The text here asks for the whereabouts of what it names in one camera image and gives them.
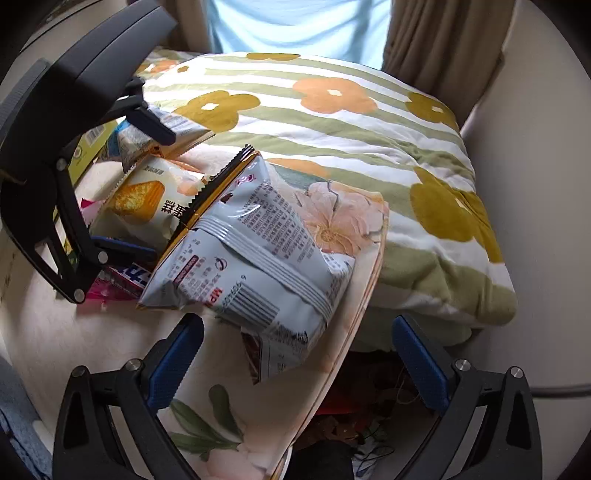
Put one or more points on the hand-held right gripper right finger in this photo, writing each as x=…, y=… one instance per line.
x=421, y=364

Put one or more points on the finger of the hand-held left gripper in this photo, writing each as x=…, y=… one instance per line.
x=122, y=249
x=152, y=123

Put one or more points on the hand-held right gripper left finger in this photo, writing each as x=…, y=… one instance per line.
x=173, y=364

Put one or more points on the blue white snack packet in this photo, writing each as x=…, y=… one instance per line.
x=134, y=276
x=184, y=131

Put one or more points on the white orange cake packet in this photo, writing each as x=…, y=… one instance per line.
x=152, y=203

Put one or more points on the yellow green cardboard box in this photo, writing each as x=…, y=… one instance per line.
x=85, y=154

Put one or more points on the grey foil snack packet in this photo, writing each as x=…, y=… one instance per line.
x=258, y=249

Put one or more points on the pink snack packet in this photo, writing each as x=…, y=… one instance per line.
x=106, y=288

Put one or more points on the red cloth pile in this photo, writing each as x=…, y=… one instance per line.
x=369, y=383

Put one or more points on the brown curtain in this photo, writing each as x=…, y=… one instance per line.
x=191, y=23
x=443, y=46

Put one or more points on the light blue cloth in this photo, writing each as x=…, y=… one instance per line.
x=300, y=25

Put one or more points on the floral striped blanket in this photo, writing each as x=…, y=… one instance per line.
x=351, y=152

